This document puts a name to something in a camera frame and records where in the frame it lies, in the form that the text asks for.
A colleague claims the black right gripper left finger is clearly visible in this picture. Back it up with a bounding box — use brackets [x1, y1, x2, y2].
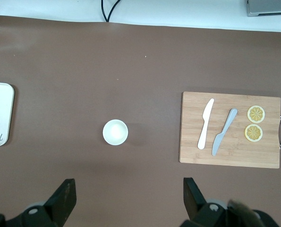
[0, 178, 77, 227]

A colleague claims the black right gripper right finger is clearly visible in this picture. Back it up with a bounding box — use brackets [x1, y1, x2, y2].
[181, 177, 281, 227]

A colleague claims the white plastic cup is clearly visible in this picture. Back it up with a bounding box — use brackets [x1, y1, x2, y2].
[102, 119, 129, 146]

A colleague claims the cream tray with bear print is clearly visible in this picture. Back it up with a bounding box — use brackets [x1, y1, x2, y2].
[0, 81, 15, 147]

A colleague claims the white plastic knife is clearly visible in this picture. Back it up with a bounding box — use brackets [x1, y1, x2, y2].
[197, 98, 215, 150]

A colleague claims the grey plastic knife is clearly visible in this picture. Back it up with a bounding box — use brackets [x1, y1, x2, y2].
[212, 108, 238, 157]

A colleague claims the yellow lemon slice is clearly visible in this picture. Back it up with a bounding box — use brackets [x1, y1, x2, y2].
[247, 105, 266, 124]
[244, 123, 264, 143]

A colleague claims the brown table mat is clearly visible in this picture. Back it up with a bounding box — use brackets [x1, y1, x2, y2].
[0, 15, 281, 227]

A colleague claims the grey flat metal device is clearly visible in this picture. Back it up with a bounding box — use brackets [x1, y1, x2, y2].
[246, 0, 281, 17]

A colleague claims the wooden cutting board, metal handle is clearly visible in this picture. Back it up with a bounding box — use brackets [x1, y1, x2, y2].
[179, 91, 281, 169]

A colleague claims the black cable at table edge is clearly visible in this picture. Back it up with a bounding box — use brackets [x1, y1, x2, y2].
[101, 0, 121, 23]

